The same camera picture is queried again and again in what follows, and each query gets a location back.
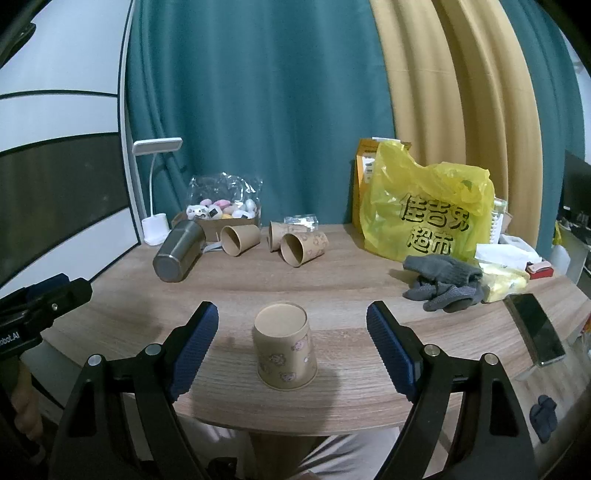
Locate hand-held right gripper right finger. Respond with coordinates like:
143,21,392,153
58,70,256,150
366,301,539,480

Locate person's left hand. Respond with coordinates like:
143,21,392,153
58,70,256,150
8,360,45,444

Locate beige curtain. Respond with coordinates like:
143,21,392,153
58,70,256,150
369,0,542,250

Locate small clear plastic box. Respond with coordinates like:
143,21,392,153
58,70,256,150
283,213,319,233

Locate grey knitted gloves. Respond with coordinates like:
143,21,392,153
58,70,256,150
401,255,490,313

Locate white comb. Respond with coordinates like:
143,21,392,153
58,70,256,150
488,196,509,245

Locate white desk lamp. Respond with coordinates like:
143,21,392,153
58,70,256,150
132,137,182,245

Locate yellow plastic shopping bag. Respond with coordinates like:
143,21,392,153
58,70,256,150
359,140,496,265

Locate teal curtain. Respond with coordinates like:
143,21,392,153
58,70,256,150
124,0,581,252

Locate plain brown paper cup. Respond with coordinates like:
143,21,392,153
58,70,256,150
220,224,261,256

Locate brown printed paper cup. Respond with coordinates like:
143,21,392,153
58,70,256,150
280,231,329,267
269,220,296,253
252,301,318,392

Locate steel tumbler cup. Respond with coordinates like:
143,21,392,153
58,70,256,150
153,220,206,283

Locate dark blue cloth piece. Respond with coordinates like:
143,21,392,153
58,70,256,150
529,395,559,445

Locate clear bag of plush toys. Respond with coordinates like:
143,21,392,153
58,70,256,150
187,172,264,221

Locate black monitor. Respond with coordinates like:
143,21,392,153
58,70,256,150
560,150,591,232

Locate orange carton box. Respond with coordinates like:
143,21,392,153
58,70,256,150
353,137,411,232

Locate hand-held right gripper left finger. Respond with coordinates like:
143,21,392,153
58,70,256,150
47,301,219,480

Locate black smartphone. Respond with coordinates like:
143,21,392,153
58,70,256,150
503,292,567,368

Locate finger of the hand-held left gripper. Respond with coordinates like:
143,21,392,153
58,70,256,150
18,273,93,333

